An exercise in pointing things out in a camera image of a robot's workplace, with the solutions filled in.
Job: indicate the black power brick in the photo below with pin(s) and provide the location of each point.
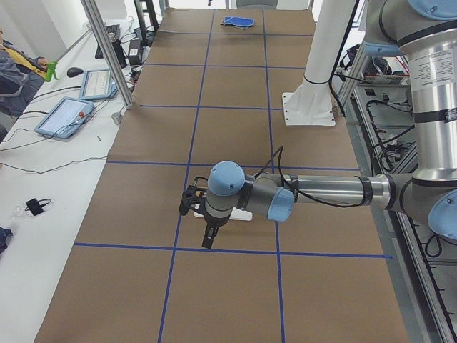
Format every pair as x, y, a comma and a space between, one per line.
135, 52

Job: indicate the near teach pendant tablet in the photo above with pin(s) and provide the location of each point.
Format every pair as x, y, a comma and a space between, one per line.
65, 119

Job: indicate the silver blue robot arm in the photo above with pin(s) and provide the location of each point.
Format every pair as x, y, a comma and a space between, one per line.
423, 31

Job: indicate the black computer mouse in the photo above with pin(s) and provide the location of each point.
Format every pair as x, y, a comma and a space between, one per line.
74, 71

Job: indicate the teach pendant tablet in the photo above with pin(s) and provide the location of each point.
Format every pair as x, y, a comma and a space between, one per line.
65, 119
97, 85

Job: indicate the seated person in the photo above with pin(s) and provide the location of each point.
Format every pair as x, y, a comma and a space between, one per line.
21, 78

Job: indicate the green hand-held tool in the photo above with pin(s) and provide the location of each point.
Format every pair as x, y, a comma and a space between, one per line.
51, 71

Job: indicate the small black adapter with cable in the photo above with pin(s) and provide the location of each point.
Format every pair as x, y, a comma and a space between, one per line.
36, 206

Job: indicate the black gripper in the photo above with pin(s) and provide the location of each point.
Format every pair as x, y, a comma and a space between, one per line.
213, 221

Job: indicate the blue towel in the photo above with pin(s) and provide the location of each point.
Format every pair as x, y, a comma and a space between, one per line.
238, 22

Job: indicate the white towel rack with wooden bars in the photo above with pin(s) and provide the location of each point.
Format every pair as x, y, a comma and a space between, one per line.
236, 214

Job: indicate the far teach pendant tablet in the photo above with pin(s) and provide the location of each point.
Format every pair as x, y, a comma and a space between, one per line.
97, 85

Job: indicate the aluminium side frame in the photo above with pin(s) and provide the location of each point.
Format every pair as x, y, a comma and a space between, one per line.
377, 102

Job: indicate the aluminium frame post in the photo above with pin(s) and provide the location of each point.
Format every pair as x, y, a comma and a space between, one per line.
98, 28

